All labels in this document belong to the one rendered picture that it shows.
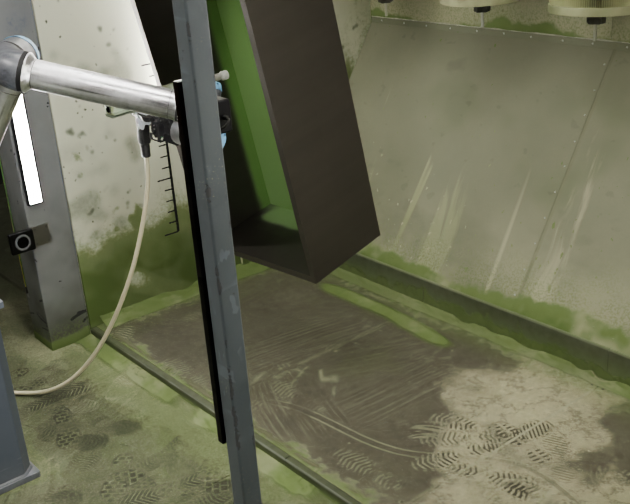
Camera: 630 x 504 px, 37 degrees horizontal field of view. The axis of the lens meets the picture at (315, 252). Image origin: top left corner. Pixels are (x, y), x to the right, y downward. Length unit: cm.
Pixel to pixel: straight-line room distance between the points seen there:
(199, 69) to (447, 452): 170
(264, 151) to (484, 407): 130
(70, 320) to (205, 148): 232
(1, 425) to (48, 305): 95
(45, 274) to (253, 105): 110
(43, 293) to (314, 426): 135
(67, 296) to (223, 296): 213
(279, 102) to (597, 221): 131
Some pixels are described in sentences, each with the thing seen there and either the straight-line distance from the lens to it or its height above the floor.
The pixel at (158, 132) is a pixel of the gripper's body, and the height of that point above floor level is 106.
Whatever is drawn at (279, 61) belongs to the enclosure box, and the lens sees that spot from 298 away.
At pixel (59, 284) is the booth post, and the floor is 28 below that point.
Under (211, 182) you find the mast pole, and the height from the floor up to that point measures 124.
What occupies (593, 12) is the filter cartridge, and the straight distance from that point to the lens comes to 341.
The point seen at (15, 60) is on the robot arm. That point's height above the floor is 136.
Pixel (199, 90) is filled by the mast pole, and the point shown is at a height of 142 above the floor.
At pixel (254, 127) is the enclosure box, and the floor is 87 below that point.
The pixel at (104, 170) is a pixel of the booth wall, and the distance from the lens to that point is 399.
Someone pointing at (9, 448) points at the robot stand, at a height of 14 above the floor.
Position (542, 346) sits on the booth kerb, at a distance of 365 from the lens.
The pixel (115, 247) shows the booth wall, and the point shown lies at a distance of 410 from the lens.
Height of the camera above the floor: 181
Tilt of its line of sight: 22 degrees down
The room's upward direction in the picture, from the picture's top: 4 degrees counter-clockwise
